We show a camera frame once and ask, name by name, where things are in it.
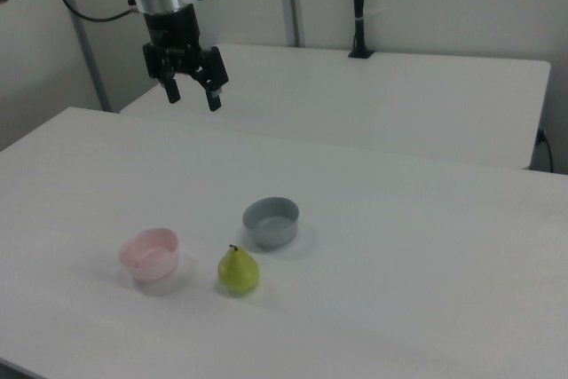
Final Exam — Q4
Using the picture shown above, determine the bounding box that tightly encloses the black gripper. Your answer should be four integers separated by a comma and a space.
142, 3, 231, 113

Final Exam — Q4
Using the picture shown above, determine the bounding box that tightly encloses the green pear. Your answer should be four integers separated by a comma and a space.
217, 244, 260, 296

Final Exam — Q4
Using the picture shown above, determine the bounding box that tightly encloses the grey bowl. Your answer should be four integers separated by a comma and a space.
241, 196, 301, 249

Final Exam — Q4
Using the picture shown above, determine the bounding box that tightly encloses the pink bowl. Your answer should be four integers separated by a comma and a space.
118, 227, 181, 282

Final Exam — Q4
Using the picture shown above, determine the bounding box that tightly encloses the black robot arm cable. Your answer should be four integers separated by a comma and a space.
57, 0, 138, 23

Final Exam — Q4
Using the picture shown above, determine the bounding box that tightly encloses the black camera pole with clamp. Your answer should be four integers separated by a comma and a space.
347, 0, 376, 59

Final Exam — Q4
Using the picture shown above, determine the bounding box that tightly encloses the black cable with blue plug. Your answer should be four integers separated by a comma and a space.
534, 129, 556, 172

